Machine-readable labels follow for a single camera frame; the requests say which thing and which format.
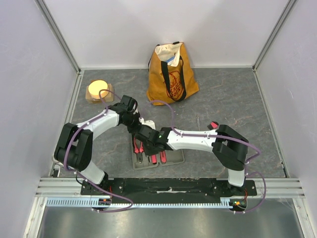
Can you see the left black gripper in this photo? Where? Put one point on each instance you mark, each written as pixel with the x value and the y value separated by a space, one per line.
pixel 132 130

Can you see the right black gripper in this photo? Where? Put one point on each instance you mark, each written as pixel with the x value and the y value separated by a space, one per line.
pixel 148 149

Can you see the red black pliers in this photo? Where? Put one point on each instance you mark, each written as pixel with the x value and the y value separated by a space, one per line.
pixel 138 149

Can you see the red phillips screwdriver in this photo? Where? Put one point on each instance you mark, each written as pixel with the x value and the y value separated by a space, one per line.
pixel 153 159

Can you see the red utility knife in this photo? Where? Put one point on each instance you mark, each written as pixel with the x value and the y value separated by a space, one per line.
pixel 163 157

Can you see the grey plastic tool case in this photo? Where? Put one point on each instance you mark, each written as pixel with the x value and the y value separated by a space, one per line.
pixel 173 157

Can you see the small red black holder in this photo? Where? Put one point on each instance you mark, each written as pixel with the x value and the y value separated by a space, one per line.
pixel 213 125

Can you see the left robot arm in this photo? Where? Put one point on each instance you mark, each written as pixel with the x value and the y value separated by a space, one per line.
pixel 75 145

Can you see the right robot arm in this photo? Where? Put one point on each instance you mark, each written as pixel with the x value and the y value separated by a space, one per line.
pixel 225 143

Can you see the wooden block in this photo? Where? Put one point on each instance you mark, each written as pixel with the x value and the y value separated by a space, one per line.
pixel 107 96

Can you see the yellow tote bag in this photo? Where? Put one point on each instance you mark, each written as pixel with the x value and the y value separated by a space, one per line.
pixel 171 78

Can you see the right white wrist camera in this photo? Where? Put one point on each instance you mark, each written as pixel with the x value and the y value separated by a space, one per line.
pixel 149 123

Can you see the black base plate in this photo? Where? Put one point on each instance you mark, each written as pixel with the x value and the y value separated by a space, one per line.
pixel 177 189

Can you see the grey cable duct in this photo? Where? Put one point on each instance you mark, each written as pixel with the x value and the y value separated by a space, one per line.
pixel 98 202

